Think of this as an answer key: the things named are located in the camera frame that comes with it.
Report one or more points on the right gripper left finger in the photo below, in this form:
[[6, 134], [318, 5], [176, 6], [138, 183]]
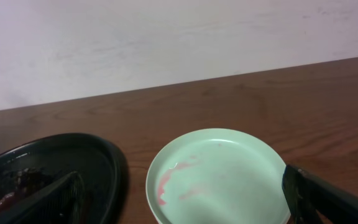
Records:
[[59, 202]]

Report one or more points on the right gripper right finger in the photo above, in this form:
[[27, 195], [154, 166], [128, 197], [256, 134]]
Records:
[[308, 196]]

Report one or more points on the light blue plate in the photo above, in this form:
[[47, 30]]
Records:
[[217, 175]]

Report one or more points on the round black tray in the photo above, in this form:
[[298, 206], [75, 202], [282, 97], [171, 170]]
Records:
[[28, 168]]

